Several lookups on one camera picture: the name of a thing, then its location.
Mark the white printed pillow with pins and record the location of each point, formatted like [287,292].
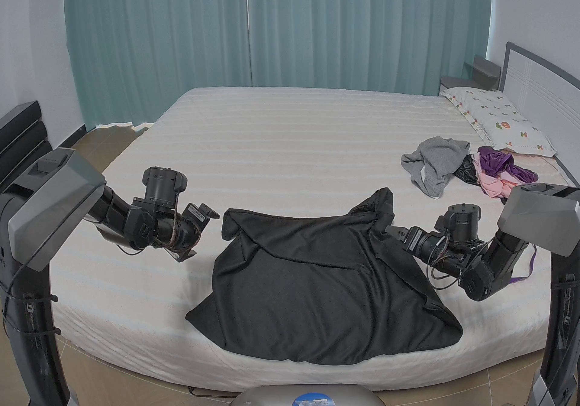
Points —
[498,118]

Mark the black chest of drawers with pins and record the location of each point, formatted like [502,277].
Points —
[20,132]

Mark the blue-green curtain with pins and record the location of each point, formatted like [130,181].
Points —
[158,32]
[362,14]

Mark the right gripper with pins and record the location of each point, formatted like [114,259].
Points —
[412,241]

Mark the bed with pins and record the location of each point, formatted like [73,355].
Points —
[294,145]

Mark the pink garment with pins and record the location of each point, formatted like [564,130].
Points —
[491,184]

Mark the black patterned garment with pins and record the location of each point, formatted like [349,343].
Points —
[464,173]

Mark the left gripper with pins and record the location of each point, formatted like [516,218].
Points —
[181,234]

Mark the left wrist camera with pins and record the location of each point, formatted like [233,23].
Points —
[186,256]

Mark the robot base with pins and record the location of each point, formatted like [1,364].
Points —
[272,397]

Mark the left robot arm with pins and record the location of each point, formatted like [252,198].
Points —
[54,204]

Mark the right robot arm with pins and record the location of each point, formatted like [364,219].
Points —
[543,218]

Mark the grey bedside table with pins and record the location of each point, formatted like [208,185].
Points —
[480,71]

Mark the black T-shirt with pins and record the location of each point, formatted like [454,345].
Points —
[317,295]

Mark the grey garment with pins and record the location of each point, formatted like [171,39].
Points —
[435,159]

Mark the purple garment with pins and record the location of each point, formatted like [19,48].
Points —
[496,161]

